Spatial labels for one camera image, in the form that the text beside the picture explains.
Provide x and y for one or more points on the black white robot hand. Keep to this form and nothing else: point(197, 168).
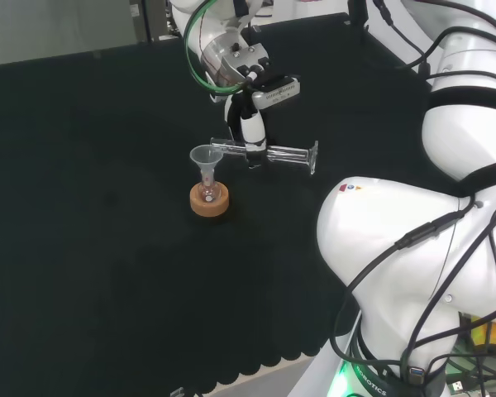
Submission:
point(253, 128)

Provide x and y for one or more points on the clear graduated cylinder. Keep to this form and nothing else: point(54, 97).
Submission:
point(289, 154)

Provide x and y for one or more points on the round-bottom glass flask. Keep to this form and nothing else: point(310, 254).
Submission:
point(208, 192)

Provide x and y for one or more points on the clear plastic funnel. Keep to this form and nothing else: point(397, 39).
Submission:
point(206, 156)

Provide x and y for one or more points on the grey background rack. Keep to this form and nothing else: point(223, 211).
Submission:
point(153, 20)

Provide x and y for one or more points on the black bench cloth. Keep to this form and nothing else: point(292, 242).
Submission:
point(107, 207)

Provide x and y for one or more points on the yellow stop button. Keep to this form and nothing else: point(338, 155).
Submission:
point(494, 333)

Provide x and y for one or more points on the black USB plug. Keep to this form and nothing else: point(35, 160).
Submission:
point(458, 385)

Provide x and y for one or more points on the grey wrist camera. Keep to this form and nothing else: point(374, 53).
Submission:
point(279, 92)

